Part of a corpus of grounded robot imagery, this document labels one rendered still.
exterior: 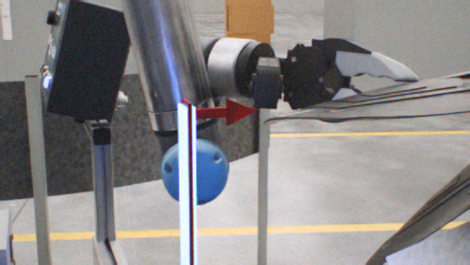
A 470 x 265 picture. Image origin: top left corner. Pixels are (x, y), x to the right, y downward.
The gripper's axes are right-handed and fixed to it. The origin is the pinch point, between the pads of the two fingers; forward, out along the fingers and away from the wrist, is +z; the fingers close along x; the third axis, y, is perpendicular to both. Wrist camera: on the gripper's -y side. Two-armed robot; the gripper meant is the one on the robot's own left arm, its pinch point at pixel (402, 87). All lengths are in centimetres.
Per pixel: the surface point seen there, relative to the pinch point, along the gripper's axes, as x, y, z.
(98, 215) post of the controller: 27, 8, -52
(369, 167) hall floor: 81, 354, -149
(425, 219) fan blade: 16.8, 13.4, -0.4
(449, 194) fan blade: 13.5, 14.6, 1.9
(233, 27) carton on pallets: -9, 642, -471
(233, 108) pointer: 1.8, -20.6, -7.0
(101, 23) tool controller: -4, 10, -55
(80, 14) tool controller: -6, 7, -57
